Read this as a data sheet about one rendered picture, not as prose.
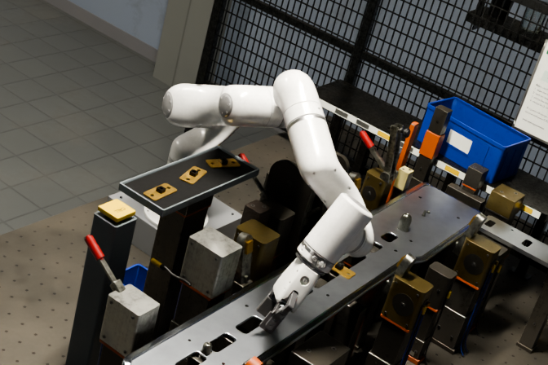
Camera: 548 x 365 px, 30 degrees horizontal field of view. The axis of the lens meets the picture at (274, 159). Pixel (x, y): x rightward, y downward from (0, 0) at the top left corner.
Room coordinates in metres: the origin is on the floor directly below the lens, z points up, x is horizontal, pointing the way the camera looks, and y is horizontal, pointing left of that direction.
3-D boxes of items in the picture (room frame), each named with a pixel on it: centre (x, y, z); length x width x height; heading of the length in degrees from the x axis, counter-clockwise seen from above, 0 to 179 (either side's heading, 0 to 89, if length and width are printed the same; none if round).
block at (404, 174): (2.73, -0.38, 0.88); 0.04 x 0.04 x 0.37; 61
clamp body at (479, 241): (2.44, -0.62, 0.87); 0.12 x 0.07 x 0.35; 61
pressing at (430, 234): (2.17, -0.22, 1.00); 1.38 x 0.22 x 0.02; 151
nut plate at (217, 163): (2.26, 0.12, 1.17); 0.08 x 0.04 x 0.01; 126
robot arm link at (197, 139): (2.58, 0.20, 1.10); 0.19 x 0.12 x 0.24; 120
